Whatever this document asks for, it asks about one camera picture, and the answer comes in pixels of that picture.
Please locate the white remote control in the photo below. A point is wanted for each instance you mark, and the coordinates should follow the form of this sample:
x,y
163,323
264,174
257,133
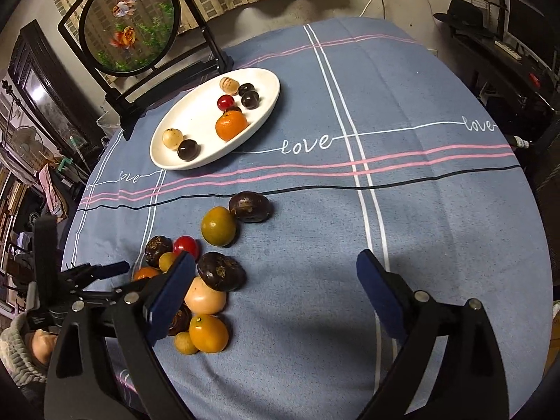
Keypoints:
x,y
508,49

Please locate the round goldfish screen black stand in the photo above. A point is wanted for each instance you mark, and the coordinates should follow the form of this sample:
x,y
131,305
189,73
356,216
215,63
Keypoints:
x,y
131,22

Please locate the green-yellow citrus fruit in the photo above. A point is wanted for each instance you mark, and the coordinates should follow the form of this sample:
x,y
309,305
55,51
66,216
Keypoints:
x,y
218,225

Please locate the person's left forearm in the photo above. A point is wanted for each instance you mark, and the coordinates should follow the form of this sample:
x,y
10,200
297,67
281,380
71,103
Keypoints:
x,y
13,350

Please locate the small red apple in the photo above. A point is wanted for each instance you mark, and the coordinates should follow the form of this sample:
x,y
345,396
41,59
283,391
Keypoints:
x,y
225,102

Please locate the dark purple plum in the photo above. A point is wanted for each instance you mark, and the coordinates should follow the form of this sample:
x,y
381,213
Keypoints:
x,y
234,108
246,89
250,99
188,149

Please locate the dark brown water chestnut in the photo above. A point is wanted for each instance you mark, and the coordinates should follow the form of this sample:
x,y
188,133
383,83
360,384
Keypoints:
x,y
157,249
180,320
249,207
221,271

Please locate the clear plastic bag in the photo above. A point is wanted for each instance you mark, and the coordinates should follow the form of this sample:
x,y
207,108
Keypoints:
x,y
107,120

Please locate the pink cloth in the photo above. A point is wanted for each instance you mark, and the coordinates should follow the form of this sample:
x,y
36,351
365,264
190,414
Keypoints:
x,y
50,188

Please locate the small yellow fruit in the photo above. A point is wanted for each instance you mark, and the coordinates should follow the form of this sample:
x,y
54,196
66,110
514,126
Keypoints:
x,y
167,261
186,343

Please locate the pale peach round fruit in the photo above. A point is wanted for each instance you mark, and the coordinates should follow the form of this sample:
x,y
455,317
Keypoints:
x,y
205,301

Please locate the dark red round fruit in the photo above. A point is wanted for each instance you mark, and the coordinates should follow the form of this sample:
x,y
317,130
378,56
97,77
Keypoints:
x,y
187,247

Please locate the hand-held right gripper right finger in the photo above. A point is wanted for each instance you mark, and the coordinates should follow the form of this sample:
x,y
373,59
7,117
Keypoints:
x,y
380,293

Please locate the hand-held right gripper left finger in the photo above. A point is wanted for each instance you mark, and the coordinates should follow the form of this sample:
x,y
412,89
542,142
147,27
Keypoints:
x,y
173,297

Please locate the white oval plate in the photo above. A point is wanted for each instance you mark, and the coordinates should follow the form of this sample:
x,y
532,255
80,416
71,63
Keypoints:
x,y
201,113

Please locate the yellow-orange citrus fruit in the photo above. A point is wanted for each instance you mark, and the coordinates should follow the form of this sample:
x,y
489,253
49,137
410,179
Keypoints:
x,y
209,333

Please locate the blue striped tablecloth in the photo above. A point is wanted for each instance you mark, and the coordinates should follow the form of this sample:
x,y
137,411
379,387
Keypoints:
x,y
328,227

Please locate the cream fruit with brown marks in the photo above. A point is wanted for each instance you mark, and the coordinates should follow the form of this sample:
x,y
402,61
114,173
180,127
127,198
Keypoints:
x,y
229,83

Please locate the standing fan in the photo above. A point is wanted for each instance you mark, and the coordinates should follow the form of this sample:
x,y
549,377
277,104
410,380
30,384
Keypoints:
x,y
26,140

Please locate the dark wooden cabinet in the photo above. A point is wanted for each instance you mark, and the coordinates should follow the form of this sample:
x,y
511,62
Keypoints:
x,y
48,92

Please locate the orange tangerine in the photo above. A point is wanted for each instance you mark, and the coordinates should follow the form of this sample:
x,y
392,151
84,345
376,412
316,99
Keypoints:
x,y
146,273
232,126

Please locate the person's left hand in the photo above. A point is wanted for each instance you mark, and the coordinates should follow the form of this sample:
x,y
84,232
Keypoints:
x,y
41,345

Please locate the dark wooden desk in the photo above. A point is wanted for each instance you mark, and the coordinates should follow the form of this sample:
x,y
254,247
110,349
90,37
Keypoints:
x,y
503,78

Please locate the computer monitor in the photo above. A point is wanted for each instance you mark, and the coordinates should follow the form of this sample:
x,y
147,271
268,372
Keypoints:
x,y
531,26

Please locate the black hat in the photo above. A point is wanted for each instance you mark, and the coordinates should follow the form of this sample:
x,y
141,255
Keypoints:
x,y
466,15

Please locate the plain cream round fruit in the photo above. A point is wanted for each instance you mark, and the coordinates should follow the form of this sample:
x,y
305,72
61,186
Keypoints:
x,y
172,138

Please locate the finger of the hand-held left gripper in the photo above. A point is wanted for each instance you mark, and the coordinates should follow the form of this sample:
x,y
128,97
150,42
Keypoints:
x,y
109,269

